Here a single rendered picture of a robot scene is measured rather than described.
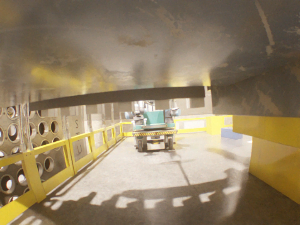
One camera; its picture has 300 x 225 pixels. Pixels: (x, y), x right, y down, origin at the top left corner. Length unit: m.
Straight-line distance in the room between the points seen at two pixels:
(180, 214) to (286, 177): 0.75
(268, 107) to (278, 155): 0.80
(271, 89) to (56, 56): 0.37
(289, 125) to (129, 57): 0.61
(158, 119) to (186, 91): 1.66
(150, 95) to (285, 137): 0.63
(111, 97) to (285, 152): 1.12
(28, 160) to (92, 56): 0.96
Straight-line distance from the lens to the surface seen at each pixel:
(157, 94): 0.58
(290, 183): 1.09
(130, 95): 0.59
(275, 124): 0.69
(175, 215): 0.87
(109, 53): 0.16
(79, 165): 1.60
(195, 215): 0.87
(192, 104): 0.63
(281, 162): 1.10
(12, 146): 1.93
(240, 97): 0.41
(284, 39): 0.19
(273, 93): 0.32
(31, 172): 1.09
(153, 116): 2.22
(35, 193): 1.14
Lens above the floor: 0.61
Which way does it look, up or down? level
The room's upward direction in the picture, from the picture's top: 3 degrees counter-clockwise
